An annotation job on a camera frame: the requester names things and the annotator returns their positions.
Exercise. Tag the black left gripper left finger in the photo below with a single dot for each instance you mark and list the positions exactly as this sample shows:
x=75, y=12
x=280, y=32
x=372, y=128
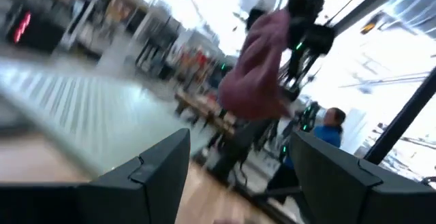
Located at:
x=102, y=203

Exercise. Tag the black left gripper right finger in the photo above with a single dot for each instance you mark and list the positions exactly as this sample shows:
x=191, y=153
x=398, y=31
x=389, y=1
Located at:
x=340, y=196

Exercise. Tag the maroon baseball cap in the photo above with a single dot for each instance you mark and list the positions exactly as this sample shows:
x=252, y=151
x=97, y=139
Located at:
x=259, y=67

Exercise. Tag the person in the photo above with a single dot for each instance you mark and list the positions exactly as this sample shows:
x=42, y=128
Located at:
x=328, y=135

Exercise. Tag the wooden workbench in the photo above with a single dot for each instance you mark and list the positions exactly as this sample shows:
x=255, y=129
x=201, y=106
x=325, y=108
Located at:
x=204, y=106

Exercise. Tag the red neon sign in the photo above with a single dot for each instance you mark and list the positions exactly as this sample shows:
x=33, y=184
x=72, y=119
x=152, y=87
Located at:
x=22, y=26

